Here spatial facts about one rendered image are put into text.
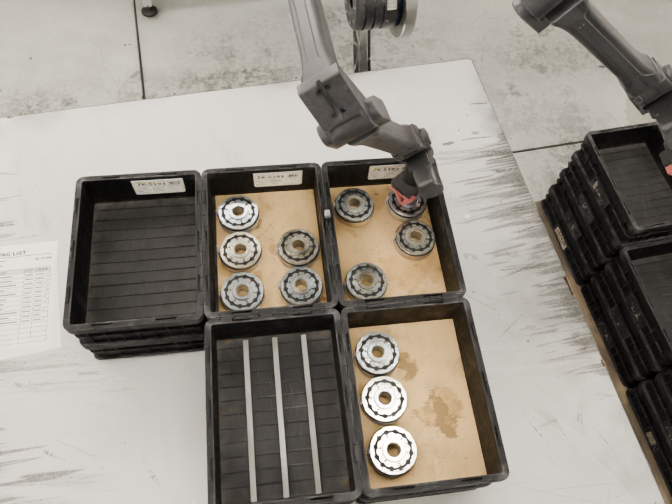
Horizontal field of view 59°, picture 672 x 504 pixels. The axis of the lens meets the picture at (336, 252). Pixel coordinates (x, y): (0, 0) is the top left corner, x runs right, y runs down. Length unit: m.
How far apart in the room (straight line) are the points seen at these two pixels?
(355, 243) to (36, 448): 0.90
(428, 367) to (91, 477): 0.81
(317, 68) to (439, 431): 0.83
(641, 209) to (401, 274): 1.06
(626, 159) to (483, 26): 1.32
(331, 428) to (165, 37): 2.33
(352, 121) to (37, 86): 2.35
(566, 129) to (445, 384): 1.90
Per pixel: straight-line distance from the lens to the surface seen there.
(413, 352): 1.43
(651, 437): 2.33
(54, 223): 1.81
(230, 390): 1.38
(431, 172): 1.37
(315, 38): 1.01
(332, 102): 0.96
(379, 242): 1.53
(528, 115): 3.06
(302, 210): 1.56
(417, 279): 1.50
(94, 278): 1.55
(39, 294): 1.72
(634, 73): 1.23
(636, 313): 2.20
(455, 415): 1.41
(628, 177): 2.35
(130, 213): 1.61
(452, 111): 2.00
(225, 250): 1.48
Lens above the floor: 2.16
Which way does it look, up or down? 63 degrees down
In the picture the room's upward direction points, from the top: 8 degrees clockwise
